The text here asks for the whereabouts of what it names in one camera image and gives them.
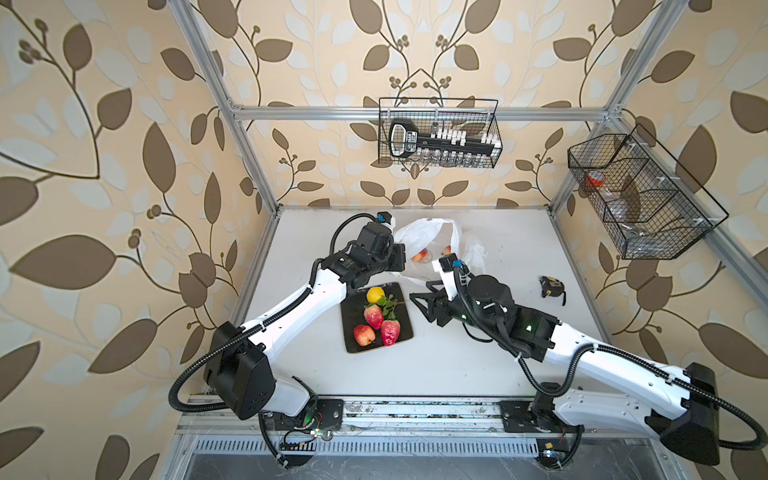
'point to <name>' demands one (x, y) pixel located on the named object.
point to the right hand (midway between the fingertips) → (420, 292)
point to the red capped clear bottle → (596, 179)
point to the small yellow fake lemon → (374, 294)
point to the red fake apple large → (364, 335)
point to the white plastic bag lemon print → (430, 239)
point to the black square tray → (352, 315)
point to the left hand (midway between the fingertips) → (408, 249)
